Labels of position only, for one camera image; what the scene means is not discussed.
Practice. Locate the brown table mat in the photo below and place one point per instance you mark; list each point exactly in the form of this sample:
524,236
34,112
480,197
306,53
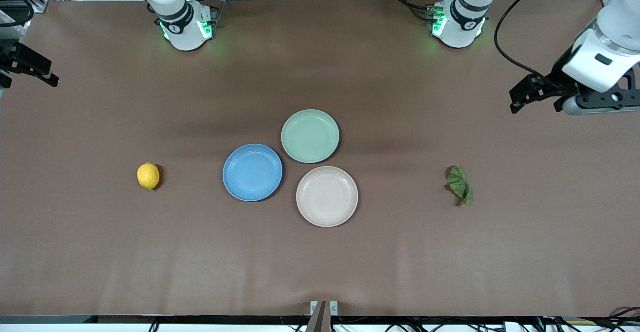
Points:
100,247

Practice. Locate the beige plate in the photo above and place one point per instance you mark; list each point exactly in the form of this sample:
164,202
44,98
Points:
327,197

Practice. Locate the yellow lemon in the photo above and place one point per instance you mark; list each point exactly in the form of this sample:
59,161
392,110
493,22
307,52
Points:
148,177

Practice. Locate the blue plate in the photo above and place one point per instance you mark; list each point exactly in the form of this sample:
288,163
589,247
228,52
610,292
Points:
252,173

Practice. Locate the green lettuce leaf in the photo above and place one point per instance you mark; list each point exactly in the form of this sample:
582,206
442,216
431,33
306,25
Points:
459,182

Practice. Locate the light green plate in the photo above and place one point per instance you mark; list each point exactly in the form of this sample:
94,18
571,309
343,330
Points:
310,136

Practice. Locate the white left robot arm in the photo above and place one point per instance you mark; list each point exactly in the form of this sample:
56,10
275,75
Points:
457,29

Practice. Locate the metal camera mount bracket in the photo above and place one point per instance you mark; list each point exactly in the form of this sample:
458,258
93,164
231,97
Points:
323,314

